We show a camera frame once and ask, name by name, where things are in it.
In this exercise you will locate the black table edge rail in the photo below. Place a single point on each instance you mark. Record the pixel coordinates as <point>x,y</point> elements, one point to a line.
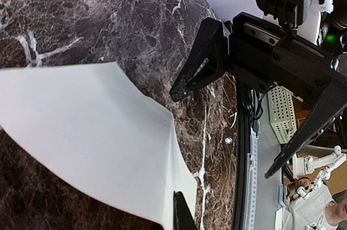
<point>243,147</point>

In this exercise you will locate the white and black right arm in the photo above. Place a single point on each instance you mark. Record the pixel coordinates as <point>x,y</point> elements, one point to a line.
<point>289,15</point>

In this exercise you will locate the person in white shirt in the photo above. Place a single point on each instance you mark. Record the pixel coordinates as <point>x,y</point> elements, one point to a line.
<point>320,208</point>

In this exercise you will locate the white perforated basket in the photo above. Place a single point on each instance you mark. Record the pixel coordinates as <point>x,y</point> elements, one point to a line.
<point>281,114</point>

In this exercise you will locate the grey slotted cable duct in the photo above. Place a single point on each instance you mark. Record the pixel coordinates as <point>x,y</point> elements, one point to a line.
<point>251,183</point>

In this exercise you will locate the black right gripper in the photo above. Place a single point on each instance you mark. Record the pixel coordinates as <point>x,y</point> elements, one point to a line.
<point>286,58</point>

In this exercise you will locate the white letter paper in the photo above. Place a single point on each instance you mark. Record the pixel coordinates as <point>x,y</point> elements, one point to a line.
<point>91,127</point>

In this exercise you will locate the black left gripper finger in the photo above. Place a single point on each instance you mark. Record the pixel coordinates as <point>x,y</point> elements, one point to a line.
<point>182,219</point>

